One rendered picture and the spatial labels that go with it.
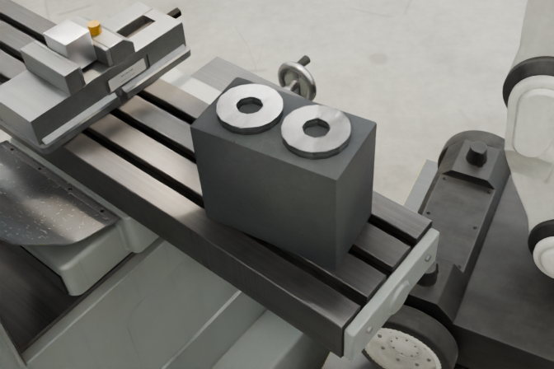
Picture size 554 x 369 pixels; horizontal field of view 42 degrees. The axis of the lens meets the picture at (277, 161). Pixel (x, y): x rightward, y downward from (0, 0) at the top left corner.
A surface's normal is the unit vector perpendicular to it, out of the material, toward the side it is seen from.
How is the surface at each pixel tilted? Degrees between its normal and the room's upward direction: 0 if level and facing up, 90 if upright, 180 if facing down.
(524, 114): 90
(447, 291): 45
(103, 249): 90
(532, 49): 90
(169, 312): 90
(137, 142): 0
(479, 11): 0
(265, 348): 0
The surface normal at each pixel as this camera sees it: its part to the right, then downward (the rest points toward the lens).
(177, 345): 0.77, 0.42
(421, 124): -0.05, -0.70
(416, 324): 0.12, -0.61
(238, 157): -0.50, 0.63
